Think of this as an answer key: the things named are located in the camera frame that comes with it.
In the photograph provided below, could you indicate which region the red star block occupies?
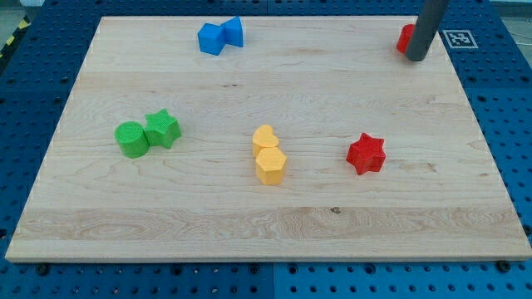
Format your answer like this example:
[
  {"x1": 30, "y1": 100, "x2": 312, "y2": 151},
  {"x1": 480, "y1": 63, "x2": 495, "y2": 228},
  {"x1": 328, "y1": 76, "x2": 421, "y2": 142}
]
[{"x1": 346, "y1": 133, "x2": 386, "y2": 175}]

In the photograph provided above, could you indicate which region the white fiducial marker tag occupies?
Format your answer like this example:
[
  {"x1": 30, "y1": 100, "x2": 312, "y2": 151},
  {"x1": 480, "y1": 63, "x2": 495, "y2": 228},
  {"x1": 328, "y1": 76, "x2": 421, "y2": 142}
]
[{"x1": 443, "y1": 29, "x2": 478, "y2": 49}]

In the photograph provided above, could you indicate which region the blue triangular block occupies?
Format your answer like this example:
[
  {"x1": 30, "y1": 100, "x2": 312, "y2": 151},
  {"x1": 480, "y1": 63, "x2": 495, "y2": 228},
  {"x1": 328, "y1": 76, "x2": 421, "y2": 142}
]
[{"x1": 221, "y1": 16, "x2": 244, "y2": 47}]

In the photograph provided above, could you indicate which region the green star block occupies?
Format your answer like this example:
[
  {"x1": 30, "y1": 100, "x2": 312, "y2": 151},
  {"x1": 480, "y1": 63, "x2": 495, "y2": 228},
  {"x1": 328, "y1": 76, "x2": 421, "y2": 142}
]
[{"x1": 145, "y1": 108, "x2": 181, "y2": 149}]

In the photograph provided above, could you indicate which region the yellow hexagon block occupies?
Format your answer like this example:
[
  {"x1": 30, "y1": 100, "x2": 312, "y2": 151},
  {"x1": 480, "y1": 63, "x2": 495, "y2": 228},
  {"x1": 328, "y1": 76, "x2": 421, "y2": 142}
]
[{"x1": 255, "y1": 147, "x2": 287, "y2": 185}]

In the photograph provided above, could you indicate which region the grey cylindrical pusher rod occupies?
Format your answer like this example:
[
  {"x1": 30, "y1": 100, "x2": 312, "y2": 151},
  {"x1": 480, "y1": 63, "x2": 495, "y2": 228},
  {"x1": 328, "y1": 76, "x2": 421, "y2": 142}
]
[{"x1": 405, "y1": 0, "x2": 450, "y2": 61}]

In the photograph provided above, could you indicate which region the yellow black hazard tape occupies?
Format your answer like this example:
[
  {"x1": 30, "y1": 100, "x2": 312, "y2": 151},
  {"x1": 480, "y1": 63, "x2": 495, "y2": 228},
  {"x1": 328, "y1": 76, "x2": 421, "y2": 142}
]
[{"x1": 1, "y1": 16, "x2": 31, "y2": 60}]

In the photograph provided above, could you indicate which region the light wooden board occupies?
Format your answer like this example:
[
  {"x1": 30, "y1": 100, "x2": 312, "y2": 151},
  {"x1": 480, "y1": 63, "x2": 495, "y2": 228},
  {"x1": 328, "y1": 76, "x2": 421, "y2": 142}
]
[{"x1": 6, "y1": 17, "x2": 531, "y2": 262}]

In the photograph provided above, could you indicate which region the green cylinder block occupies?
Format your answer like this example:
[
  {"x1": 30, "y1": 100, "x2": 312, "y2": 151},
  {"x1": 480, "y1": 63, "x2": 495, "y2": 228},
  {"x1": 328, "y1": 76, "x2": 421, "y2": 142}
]
[{"x1": 114, "y1": 121, "x2": 150, "y2": 159}]

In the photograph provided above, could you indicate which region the yellow heart block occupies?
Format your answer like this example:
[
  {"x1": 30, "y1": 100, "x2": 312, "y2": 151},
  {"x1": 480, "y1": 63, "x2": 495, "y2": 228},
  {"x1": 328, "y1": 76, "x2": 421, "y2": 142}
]
[{"x1": 252, "y1": 125, "x2": 279, "y2": 157}]

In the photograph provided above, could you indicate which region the blue cube block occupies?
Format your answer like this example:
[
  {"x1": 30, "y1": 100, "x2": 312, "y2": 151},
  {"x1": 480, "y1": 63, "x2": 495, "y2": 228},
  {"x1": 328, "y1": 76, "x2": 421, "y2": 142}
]
[{"x1": 197, "y1": 23, "x2": 225, "y2": 56}]

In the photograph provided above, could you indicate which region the red cylinder block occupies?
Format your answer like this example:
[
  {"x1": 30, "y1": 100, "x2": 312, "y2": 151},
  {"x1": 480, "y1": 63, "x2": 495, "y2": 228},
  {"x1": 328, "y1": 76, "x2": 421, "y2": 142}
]
[{"x1": 396, "y1": 24, "x2": 415, "y2": 53}]

